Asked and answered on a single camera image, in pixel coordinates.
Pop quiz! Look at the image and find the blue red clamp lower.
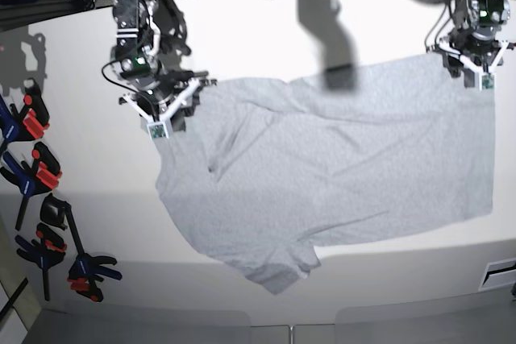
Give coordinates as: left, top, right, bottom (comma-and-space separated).
15, 222, 67, 301

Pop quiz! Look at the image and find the blue red clamp bottom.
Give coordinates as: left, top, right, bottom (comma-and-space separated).
67, 253, 123, 302

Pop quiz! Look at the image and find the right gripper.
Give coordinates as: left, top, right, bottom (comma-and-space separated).
119, 70, 218, 139

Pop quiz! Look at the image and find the grey T-shirt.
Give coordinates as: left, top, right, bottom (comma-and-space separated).
156, 55, 495, 294

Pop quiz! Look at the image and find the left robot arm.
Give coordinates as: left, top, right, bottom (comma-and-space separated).
427, 0, 515, 90

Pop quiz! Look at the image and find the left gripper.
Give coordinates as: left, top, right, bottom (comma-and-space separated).
427, 38, 515, 90

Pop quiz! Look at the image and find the blue red clamp middle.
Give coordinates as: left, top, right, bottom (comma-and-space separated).
1, 141, 62, 231

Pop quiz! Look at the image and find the blue red clamp upper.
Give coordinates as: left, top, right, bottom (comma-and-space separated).
1, 78, 50, 155

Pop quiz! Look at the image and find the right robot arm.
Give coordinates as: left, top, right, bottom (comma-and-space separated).
103, 0, 217, 140

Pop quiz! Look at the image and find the blue red clamp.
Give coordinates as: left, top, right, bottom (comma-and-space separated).
1, 78, 50, 155
15, 222, 67, 301
67, 253, 123, 302
1, 141, 62, 231

